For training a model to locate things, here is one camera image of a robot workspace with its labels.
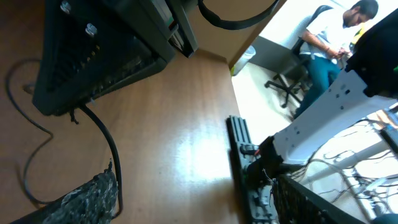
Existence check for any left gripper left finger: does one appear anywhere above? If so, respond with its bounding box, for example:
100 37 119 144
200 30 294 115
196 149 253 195
11 163 119 224

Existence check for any seated person white shirt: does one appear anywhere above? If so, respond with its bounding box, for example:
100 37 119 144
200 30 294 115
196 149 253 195
294 0 379 118

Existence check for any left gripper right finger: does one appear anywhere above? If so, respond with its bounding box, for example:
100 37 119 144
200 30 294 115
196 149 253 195
272 175 362 224

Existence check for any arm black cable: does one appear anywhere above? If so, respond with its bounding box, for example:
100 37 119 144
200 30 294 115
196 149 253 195
197 0 280 30
73 104 124 220

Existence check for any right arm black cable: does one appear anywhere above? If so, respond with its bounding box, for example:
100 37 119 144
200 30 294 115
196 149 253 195
197 0 280 30

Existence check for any black office chair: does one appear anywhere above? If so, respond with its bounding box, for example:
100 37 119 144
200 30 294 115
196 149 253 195
264 4 335 110

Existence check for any floor cable bundle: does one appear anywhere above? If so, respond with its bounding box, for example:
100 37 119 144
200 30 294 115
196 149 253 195
289 107 398 218

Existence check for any white trash bin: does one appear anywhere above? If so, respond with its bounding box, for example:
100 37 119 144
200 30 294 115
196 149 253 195
231 45 256 76

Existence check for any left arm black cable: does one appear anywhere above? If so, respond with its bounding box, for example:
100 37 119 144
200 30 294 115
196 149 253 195
73 104 124 220

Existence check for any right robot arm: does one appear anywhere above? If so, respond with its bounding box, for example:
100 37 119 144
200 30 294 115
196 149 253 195
244 11 397 185

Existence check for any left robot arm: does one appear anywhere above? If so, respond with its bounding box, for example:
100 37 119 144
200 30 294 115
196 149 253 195
19 1 197 223

